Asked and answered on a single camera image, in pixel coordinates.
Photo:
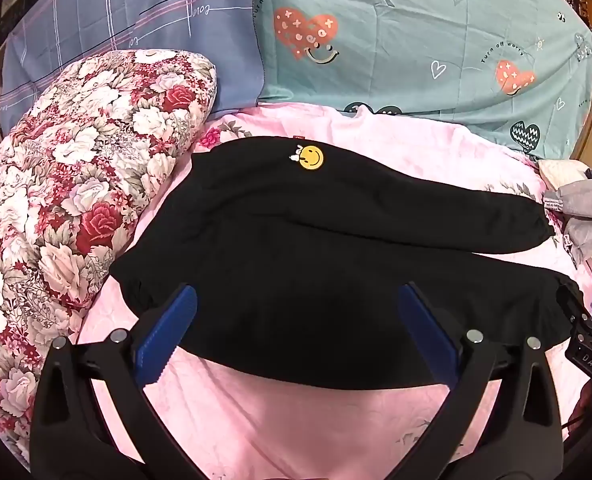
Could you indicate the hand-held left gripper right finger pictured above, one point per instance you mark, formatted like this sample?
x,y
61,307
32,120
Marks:
x,y
425,332

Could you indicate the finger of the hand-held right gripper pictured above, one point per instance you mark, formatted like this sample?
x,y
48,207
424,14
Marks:
x,y
575,307

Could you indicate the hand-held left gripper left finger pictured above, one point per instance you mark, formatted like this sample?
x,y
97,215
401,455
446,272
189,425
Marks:
x,y
168,330

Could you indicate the black pants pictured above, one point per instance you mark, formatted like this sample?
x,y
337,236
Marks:
x,y
296,260

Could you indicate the grey cloth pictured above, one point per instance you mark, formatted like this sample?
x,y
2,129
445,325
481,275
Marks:
x,y
588,215

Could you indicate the pink bed sheet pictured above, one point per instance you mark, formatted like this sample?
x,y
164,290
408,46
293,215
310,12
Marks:
x,y
256,425

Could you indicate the cream cloth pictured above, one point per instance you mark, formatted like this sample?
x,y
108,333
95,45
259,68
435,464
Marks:
x,y
560,172

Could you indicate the red white floral quilt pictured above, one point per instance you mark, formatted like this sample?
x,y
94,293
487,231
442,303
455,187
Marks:
x,y
66,200

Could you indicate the teal heart print blanket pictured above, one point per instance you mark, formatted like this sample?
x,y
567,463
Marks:
x,y
425,45

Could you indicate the blue plaid pillow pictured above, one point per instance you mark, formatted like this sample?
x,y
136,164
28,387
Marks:
x,y
141,15

